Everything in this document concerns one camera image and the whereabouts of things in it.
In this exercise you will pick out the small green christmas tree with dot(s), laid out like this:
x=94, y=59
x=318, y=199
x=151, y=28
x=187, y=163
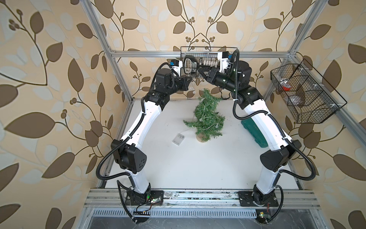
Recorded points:
x=207, y=121

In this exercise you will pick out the green plastic tool case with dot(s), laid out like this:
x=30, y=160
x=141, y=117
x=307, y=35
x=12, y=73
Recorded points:
x=255, y=132

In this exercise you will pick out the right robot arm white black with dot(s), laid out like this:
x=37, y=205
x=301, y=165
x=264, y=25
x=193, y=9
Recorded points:
x=249, y=104

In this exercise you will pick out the black wire basket wall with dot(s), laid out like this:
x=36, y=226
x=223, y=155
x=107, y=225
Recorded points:
x=312, y=99
x=208, y=52

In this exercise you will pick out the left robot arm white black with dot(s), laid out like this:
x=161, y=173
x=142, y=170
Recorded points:
x=127, y=152

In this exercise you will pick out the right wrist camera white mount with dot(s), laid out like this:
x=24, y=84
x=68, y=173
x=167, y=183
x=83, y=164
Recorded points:
x=224, y=61

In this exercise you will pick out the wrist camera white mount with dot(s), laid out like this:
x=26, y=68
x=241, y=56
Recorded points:
x=176, y=65
x=224, y=61

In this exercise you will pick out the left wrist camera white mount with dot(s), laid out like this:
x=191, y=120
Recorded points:
x=176, y=65

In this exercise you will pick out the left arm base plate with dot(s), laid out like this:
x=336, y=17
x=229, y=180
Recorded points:
x=135, y=199

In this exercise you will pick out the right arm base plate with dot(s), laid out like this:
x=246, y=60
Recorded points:
x=257, y=199

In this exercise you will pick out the black wire basket right wall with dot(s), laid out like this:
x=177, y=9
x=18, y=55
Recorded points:
x=312, y=99

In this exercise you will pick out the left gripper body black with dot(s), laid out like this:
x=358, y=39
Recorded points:
x=179, y=84

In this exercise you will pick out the black wire basket back wall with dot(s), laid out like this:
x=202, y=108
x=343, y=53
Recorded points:
x=208, y=52

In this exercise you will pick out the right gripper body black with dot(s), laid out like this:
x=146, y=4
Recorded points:
x=223, y=80

